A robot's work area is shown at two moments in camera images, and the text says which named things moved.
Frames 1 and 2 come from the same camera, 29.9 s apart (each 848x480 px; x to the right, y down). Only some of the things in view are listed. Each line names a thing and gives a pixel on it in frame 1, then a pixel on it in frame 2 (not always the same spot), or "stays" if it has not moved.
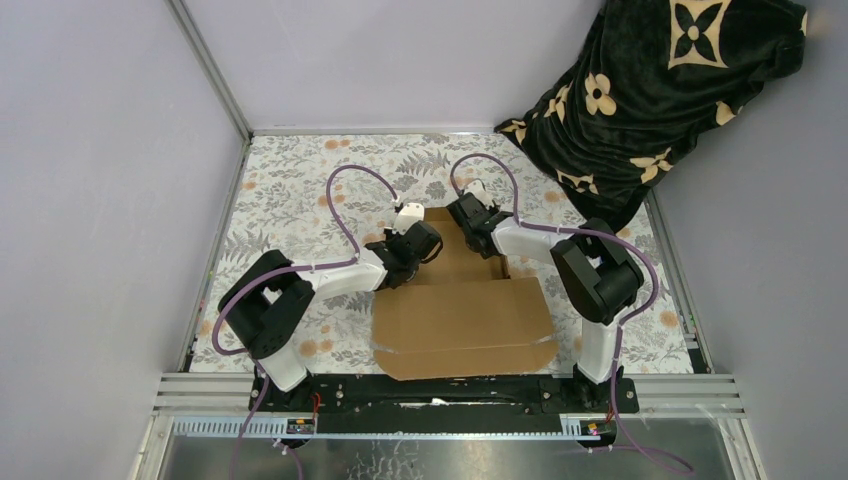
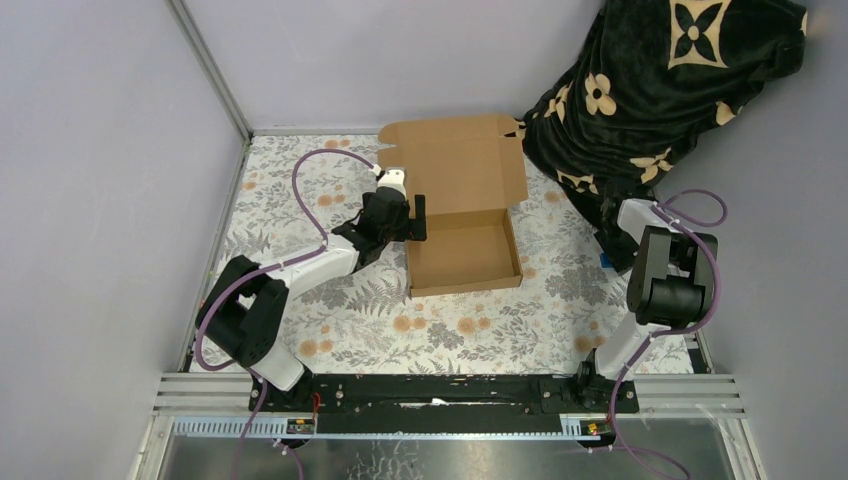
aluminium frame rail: x=214 y=395 stays
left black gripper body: x=389 y=237 → x=406 y=229
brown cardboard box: x=461 y=315 → x=470 y=171
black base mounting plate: x=443 y=403 stays
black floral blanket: x=657 y=76 stays
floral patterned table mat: x=323 y=200 stays
